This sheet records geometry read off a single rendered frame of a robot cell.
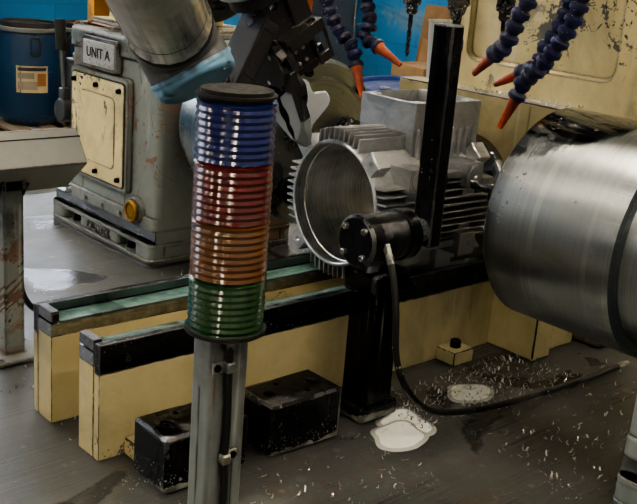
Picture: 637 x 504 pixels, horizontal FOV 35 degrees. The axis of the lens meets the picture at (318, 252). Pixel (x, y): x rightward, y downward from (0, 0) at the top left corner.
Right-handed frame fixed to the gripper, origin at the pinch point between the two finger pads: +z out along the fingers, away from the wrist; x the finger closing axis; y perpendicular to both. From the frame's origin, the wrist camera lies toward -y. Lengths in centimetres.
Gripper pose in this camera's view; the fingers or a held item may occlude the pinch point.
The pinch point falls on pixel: (298, 140)
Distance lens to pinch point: 127.7
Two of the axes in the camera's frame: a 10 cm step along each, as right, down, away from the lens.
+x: -6.6, -2.7, 7.1
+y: 6.9, -5.9, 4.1
